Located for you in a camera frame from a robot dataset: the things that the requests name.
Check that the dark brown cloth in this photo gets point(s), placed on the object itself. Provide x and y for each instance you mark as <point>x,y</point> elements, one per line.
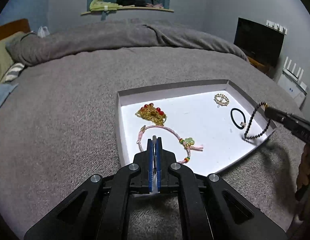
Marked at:
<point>141,3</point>

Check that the wooden window sill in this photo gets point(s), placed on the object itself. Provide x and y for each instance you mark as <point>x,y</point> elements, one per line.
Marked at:
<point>135,9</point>

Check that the round gold hair clip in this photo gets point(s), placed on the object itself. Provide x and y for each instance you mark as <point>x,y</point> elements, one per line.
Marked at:
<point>221,99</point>

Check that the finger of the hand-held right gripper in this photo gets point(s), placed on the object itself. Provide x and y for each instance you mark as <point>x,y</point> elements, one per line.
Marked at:
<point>277,113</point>

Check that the wooden headboard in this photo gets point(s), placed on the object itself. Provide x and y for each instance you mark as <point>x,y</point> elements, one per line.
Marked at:
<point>12,28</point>

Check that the green pillow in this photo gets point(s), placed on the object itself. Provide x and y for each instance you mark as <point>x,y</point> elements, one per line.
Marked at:
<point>2,57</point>

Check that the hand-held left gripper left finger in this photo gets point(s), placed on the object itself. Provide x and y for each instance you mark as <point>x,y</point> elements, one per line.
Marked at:
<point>150,160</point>

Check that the grey bedspread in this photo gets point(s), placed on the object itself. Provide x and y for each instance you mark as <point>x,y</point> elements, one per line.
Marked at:
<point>69,110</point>

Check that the gold ornament with red beads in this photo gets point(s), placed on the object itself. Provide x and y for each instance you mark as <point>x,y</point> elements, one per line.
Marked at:
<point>151,112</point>

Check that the shallow grey cardboard box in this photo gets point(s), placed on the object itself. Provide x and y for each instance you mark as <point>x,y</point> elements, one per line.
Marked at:
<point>195,120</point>

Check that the pink cloth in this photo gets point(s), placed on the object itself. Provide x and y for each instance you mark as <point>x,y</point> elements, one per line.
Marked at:
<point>155,5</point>

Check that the white plastic bag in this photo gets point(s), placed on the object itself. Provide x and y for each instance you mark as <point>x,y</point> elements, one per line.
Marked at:
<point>42,32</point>

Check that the black television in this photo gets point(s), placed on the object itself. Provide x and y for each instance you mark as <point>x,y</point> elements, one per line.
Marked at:
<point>258,41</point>

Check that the black cloth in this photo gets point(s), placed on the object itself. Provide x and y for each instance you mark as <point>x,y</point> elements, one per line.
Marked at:
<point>125,1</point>

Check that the person's right hand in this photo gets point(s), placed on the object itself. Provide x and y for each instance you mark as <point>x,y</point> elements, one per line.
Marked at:
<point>307,165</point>

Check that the blue blanket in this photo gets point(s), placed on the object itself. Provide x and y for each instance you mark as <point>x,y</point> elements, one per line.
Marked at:
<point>3,93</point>

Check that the striped pillow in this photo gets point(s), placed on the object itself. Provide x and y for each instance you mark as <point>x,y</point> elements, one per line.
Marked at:
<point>14,71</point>

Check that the green cloth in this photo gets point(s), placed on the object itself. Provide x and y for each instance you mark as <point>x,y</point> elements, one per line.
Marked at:
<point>101,5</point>

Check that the folded grey duvet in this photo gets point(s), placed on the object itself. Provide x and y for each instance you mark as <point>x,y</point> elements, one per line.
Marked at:
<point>107,38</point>

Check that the white router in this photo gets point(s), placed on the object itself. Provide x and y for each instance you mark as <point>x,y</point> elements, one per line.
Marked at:
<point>291,87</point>
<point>292,71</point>

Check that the white wall hooks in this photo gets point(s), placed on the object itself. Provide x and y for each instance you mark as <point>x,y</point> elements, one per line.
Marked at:
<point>277,27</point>

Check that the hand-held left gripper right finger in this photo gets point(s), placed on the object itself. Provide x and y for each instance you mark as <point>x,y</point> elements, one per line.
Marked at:
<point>159,160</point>

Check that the wooden television stand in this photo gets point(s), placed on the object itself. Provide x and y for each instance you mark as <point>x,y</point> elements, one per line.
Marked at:
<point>260,66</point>

